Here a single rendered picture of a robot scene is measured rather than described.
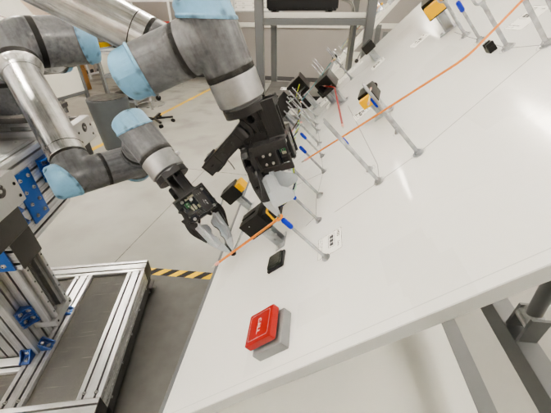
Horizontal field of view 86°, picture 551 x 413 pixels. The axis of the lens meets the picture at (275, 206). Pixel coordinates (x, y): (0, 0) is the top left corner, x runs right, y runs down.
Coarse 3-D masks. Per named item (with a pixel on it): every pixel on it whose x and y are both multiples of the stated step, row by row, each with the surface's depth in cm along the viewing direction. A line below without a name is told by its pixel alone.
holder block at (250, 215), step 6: (258, 204) 59; (252, 210) 60; (258, 210) 57; (246, 216) 60; (252, 216) 57; (258, 216) 56; (246, 222) 58; (252, 222) 57; (258, 222) 57; (264, 222) 57; (270, 222) 57; (240, 228) 59; (246, 228) 58; (252, 228) 58; (258, 228) 58; (252, 234) 59
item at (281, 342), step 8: (280, 312) 42; (288, 312) 43; (280, 320) 41; (288, 320) 42; (280, 328) 40; (288, 328) 41; (280, 336) 39; (288, 336) 40; (264, 344) 40; (272, 344) 39; (280, 344) 38; (288, 344) 39; (256, 352) 41; (264, 352) 40; (272, 352) 40
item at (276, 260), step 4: (276, 252) 58; (280, 252) 57; (284, 252) 57; (272, 256) 58; (276, 256) 56; (280, 256) 56; (284, 256) 56; (272, 260) 57; (276, 260) 56; (280, 260) 55; (284, 260) 55; (268, 264) 57; (272, 264) 56; (276, 264) 55; (280, 264) 54; (268, 268) 56; (272, 268) 56; (276, 268) 55; (268, 272) 56
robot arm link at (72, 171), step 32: (0, 32) 65; (32, 32) 69; (0, 64) 65; (32, 64) 67; (32, 96) 63; (32, 128) 63; (64, 128) 63; (64, 160) 61; (96, 160) 63; (64, 192) 60
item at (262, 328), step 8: (272, 304) 42; (264, 312) 42; (272, 312) 41; (256, 320) 42; (264, 320) 41; (272, 320) 40; (248, 328) 42; (256, 328) 41; (264, 328) 40; (272, 328) 39; (248, 336) 41; (256, 336) 40; (264, 336) 38; (272, 336) 38; (248, 344) 40; (256, 344) 39
